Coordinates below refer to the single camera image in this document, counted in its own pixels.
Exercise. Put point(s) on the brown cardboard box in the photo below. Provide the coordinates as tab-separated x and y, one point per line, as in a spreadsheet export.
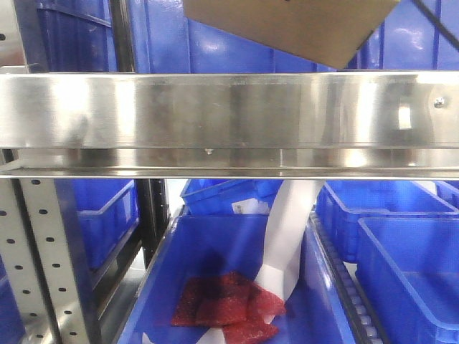
325	32

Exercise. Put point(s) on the stainless steel shelf beam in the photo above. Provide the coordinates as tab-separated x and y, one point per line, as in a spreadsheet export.
333	125

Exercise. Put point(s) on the perforated steel shelf upright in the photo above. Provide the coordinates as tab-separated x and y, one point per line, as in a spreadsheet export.
42	250

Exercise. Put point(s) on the blue bin upper shelf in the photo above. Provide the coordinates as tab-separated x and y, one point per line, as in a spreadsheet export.
165	41

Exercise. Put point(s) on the blue bin with red mesh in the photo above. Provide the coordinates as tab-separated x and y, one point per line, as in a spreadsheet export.
313	313

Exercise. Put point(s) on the red mesh bag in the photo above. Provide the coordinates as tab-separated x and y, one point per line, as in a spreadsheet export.
237	306

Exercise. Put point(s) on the blue bin lower left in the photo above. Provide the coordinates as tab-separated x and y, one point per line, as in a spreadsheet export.
93	217

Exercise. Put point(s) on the blue bin lower right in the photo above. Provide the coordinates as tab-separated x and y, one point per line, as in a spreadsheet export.
404	241

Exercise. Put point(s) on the roller track strip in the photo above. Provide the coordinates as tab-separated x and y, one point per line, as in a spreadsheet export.
356	308

